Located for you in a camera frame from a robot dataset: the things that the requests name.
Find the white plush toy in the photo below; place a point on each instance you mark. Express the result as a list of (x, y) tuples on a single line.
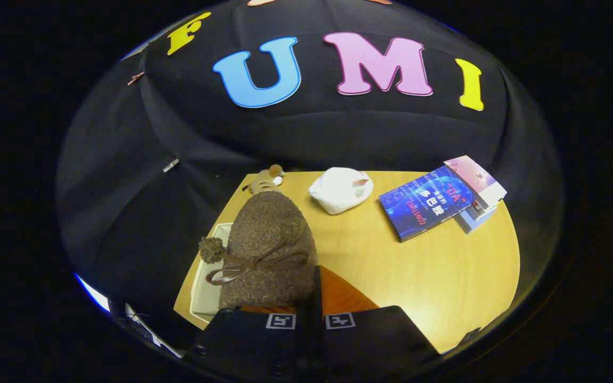
[(338, 191)]

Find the grey fabric storage box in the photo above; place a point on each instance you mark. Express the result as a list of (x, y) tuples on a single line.
[(208, 287)]

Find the pink book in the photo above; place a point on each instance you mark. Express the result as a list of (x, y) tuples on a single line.
[(479, 178)]

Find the black backdrop cloth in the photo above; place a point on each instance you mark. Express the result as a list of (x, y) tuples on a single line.
[(179, 159)]

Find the white clip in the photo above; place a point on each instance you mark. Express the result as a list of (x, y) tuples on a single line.
[(171, 165)]

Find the brown fuzzy shoe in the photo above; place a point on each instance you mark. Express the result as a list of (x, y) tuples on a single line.
[(272, 234)]

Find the brown striped plush toy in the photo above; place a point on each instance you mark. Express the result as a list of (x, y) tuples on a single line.
[(264, 182)]

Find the pale blue book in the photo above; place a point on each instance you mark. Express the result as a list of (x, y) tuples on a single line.
[(474, 221)]

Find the copper clip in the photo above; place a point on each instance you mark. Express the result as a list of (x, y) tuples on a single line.
[(136, 78)]

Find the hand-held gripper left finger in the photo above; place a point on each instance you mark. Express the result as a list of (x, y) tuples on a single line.
[(253, 340)]

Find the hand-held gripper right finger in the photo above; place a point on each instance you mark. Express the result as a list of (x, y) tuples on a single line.
[(370, 340)]

